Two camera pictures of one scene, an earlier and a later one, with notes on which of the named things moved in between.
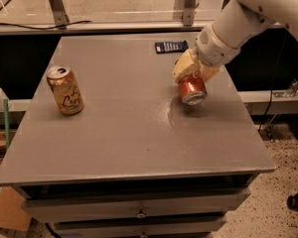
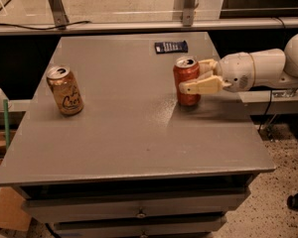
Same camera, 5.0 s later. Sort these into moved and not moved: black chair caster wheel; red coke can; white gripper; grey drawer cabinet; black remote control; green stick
Moved: red coke can; white gripper
Not moved: green stick; black chair caster wheel; black remote control; grey drawer cabinet
